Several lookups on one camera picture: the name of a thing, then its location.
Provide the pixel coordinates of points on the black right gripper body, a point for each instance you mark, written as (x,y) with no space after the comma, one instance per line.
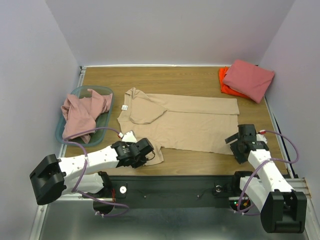
(233,141)

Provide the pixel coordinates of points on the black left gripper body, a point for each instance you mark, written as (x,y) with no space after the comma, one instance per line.
(139,162)

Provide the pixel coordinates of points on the beige t shirt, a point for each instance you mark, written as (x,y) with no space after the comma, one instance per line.
(191,123)

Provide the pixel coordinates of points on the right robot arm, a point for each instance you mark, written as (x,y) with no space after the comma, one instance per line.
(282,209)

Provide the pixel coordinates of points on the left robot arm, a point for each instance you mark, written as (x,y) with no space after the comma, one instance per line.
(85,174)

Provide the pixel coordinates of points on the folded orange t shirt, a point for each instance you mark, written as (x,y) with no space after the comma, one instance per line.
(225,89)

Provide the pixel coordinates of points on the folded pink t shirt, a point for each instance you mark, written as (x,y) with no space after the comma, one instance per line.
(249,79)

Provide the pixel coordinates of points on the pink crumpled t shirt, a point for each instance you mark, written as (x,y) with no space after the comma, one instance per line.
(81,113)

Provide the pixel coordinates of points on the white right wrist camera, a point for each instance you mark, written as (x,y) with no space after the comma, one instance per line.
(260,136)

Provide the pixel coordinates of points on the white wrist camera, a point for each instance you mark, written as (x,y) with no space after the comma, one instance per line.
(260,136)
(128,137)

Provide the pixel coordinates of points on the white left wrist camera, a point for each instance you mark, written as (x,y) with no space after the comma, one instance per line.
(128,137)

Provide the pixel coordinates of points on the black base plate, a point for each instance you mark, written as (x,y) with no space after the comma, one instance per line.
(152,192)

